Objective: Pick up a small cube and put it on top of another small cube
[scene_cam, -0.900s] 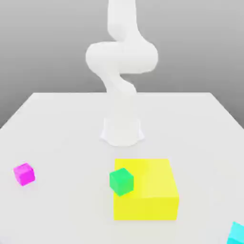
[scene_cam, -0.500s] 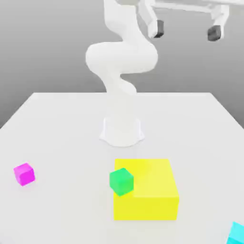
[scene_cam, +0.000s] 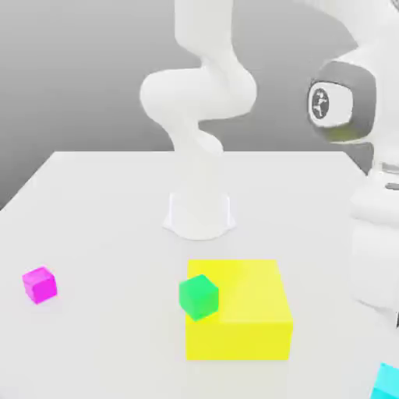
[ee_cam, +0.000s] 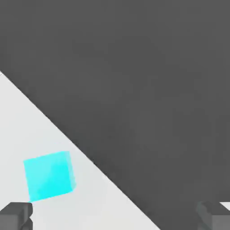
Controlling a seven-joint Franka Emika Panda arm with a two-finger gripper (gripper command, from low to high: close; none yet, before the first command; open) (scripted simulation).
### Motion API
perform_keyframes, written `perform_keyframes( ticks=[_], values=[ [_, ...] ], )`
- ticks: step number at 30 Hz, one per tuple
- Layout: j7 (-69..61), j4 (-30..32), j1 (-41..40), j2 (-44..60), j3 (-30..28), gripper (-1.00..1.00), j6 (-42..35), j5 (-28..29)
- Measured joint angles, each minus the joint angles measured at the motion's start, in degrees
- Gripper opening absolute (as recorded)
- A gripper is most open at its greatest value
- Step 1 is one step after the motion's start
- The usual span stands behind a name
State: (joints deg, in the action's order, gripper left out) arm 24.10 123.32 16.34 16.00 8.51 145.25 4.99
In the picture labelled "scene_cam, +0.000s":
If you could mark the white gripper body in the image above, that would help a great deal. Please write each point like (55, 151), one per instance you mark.
(378, 268)

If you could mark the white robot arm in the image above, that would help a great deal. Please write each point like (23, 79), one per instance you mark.
(199, 93)

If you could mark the small cyan cube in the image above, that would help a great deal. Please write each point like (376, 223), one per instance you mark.
(388, 382)

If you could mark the small green cube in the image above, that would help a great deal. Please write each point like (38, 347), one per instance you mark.
(198, 296)

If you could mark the small magenta cube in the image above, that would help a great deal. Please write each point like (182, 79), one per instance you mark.
(40, 285)

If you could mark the large yellow box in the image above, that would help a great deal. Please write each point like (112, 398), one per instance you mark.
(249, 324)

